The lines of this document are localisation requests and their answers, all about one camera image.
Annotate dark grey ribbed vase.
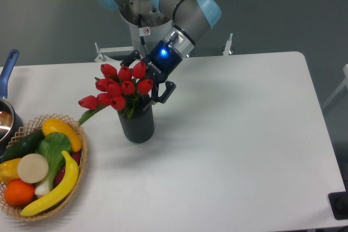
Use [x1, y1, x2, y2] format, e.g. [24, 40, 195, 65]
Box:
[118, 104, 154, 143]

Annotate red tulip bouquet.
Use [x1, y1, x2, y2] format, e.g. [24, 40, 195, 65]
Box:
[78, 61, 153, 125]

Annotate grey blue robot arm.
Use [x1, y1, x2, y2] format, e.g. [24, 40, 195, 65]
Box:
[98, 0, 222, 114]

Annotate white frame at right edge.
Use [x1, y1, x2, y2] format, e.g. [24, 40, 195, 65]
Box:
[322, 64, 347, 114]

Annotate purple eggplant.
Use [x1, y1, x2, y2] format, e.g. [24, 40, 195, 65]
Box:
[54, 152, 81, 187]

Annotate yellow banana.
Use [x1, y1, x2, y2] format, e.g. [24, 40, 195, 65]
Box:
[20, 151, 79, 217]

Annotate black device at table edge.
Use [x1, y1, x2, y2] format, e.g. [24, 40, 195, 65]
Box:
[328, 191, 347, 220]

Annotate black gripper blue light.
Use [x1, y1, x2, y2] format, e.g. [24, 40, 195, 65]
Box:
[120, 40, 183, 110]

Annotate orange fruit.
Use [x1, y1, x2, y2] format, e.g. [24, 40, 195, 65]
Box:
[4, 179, 34, 206]

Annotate yellow bell pepper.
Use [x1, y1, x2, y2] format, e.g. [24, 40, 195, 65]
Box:
[1, 158, 21, 184]

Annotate green bok choy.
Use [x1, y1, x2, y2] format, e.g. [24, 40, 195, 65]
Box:
[35, 132, 72, 198]

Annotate blue handled saucepan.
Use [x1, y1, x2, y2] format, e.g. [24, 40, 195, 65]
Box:
[1, 49, 23, 154]

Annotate woven wicker basket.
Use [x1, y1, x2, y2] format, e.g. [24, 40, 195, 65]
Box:
[1, 114, 88, 222]

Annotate green cucumber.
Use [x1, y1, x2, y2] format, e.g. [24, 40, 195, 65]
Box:
[1, 129, 45, 163]

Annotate beige round disc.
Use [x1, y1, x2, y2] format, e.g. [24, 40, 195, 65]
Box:
[17, 153, 49, 184]

